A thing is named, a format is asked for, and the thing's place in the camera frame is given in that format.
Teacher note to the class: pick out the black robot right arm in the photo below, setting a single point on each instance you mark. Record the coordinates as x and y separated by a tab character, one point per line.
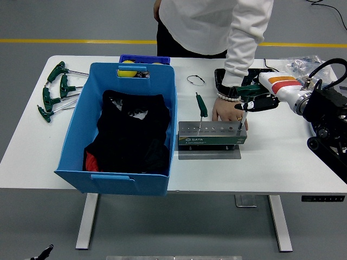
328	100

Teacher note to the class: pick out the grey metal table bracket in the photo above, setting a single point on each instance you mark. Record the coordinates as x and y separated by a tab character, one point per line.
245	201

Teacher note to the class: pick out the black wrist watch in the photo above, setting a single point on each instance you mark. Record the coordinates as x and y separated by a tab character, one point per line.
226	89

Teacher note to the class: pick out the person's right hand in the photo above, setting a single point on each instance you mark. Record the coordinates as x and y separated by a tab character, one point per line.
156	10

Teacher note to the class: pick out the dark blue plastic bin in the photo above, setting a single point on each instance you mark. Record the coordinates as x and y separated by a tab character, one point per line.
143	58

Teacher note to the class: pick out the red orange cloth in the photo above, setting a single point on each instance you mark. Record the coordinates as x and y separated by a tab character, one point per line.
92	163

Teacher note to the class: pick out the white table leg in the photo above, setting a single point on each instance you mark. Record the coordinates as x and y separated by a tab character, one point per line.
280	224
86	222

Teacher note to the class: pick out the black plastic tray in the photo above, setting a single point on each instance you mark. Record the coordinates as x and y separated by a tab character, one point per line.
219	77

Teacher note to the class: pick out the metal hex key stand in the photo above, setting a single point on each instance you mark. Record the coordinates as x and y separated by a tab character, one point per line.
211	140

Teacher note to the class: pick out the person's left forearm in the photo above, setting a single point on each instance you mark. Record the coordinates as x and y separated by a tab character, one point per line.
241	54

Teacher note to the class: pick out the black clothing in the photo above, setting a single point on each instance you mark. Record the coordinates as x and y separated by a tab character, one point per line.
130	135

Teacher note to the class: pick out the yellow ball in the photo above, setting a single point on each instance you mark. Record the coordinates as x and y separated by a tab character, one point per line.
126	73
157	63

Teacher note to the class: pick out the light blue plastic storage box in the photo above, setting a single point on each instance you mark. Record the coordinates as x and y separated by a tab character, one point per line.
81	113

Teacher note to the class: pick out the clear bag of blue resistors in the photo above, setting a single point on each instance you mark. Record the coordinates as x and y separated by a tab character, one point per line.
298	65

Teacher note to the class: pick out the black table control panel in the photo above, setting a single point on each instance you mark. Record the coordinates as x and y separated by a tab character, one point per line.
322	198

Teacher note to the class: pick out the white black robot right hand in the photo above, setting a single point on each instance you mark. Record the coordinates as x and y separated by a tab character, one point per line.
282	86

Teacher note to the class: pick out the person's left hand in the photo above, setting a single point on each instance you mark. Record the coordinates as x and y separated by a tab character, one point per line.
225	109

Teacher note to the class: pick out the person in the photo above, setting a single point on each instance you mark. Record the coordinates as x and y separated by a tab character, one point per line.
195	21

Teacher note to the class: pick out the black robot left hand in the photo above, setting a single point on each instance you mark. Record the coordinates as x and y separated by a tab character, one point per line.
47	250

